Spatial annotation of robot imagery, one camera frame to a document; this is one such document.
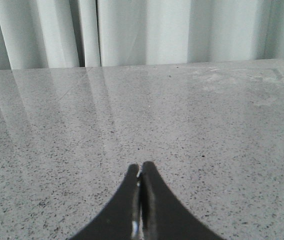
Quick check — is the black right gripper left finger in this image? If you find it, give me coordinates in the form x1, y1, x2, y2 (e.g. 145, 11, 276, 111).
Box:
71, 164, 140, 240

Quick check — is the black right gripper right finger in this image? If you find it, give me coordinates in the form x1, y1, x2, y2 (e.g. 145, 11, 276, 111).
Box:
140, 161, 221, 240

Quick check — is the pale green curtain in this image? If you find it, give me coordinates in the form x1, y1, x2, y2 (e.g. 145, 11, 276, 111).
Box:
0, 0, 284, 70

